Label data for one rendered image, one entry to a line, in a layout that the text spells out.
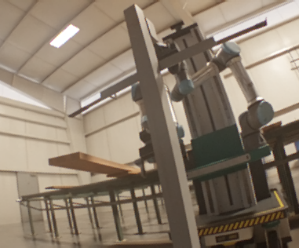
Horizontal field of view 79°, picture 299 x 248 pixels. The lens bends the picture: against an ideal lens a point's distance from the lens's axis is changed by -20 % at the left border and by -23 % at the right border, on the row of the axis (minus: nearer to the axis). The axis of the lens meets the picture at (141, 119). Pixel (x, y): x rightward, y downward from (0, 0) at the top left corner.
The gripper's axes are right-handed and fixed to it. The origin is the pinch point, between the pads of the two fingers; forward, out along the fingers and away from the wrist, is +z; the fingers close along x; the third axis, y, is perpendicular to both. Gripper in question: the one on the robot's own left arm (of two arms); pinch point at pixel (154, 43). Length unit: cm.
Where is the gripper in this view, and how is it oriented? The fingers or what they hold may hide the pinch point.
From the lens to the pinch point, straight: 96.6
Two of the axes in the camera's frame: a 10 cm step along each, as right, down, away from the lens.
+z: -5.5, -1.8, -8.2
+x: 8.1, -3.3, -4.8
